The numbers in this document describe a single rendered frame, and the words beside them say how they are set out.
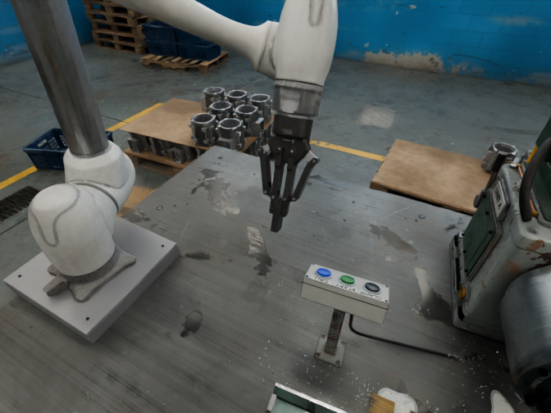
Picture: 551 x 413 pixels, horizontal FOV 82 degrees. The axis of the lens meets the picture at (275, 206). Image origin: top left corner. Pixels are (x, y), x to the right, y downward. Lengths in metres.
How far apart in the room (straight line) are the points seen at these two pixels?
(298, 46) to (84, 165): 0.67
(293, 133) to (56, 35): 0.55
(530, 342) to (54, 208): 1.00
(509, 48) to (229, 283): 5.39
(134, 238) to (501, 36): 5.45
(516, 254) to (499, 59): 5.19
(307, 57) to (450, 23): 5.25
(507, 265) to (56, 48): 1.08
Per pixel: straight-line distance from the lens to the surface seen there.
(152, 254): 1.06
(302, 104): 0.58
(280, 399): 0.72
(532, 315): 0.75
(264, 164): 0.64
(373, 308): 0.66
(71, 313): 1.02
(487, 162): 3.09
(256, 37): 0.74
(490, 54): 5.88
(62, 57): 0.90
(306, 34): 0.58
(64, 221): 0.90
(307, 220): 1.19
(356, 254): 1.10
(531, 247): 0.81
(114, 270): 1.04
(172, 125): 2.98
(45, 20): 0.88
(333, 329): 0.78
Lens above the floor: 1.60
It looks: 41 degrees down
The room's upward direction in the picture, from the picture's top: straight up
